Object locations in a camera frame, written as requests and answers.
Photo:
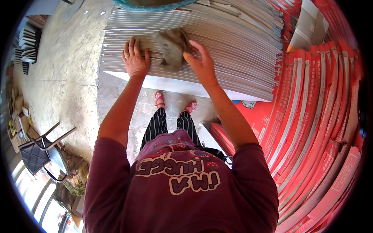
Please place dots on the person's body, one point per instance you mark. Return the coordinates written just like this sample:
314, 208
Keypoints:
180, 186

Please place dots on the dark metal chair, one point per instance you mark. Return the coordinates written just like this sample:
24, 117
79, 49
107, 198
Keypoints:
36, 155

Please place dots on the heap of brown cartons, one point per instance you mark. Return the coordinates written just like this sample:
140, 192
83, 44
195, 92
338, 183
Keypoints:
19, 122

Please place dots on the stack of white tiles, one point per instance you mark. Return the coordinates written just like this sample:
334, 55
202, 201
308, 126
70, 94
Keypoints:
233, 46

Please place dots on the stack of red tile boxes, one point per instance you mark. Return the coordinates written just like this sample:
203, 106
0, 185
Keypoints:
309, 122

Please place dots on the rack of sample tiles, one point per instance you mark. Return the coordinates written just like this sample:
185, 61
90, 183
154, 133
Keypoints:
27, 48

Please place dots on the person's left hand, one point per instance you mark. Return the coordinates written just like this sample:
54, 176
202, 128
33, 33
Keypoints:
135, 65

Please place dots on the teal plastic basin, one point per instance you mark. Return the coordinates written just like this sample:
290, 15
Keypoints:
151, 5

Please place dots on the person's right hand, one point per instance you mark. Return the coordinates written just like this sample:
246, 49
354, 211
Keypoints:
202, 68

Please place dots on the heap of wood scraps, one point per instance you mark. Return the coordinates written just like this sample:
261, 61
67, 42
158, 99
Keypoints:
74, 174

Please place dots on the grey cleaning cloth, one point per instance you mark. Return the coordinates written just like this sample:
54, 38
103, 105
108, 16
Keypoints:
172, 48

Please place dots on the open white carton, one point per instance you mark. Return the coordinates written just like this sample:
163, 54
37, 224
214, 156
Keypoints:
309, 27

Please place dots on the person's legs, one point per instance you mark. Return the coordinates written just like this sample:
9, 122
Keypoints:
158, 122

